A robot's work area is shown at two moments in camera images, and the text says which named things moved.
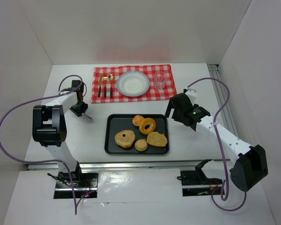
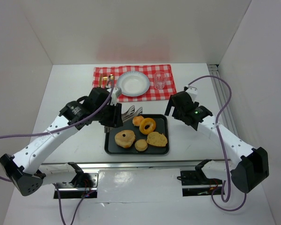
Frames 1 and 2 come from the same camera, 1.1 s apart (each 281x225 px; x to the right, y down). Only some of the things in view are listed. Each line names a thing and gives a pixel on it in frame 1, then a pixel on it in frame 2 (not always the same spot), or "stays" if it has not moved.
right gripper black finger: x=170 y=106 stays
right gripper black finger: x=176 y=115 stays
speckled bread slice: x=156 y=138 stays
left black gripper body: x=81 y=110 to x=118 y=115
